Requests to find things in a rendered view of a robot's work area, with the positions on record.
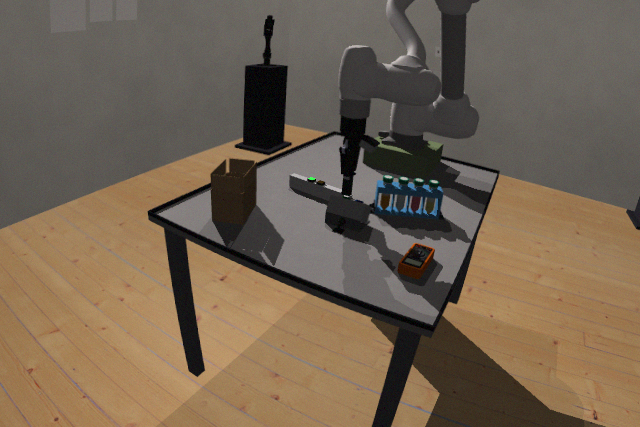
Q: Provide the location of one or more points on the orange digital multimeter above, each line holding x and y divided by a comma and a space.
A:
416, 260

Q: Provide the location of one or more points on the brown cardboard box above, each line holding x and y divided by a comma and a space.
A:
227, 203

